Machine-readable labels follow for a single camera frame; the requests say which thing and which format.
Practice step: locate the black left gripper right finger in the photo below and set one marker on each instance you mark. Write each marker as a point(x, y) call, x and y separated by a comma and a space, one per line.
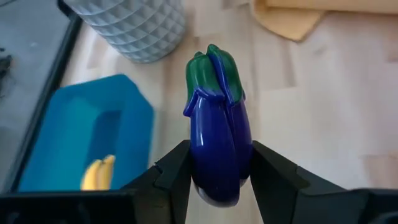
point(280, 193)

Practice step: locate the teal plastic tupperware container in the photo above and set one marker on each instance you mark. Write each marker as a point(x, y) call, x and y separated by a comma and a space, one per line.
point(62, 140)

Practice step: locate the potted succulent in patterned pot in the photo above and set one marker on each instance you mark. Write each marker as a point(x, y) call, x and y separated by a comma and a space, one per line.
point(133, 28)

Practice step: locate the orange waffle cloth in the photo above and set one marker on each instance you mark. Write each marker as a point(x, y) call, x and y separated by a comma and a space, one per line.
point(295, 18)

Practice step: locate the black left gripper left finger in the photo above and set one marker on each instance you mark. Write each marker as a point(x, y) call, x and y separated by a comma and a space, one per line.
point(168, 186)

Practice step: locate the large yellow toy banana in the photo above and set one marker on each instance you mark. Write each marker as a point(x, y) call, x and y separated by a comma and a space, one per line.
point(99, 174)

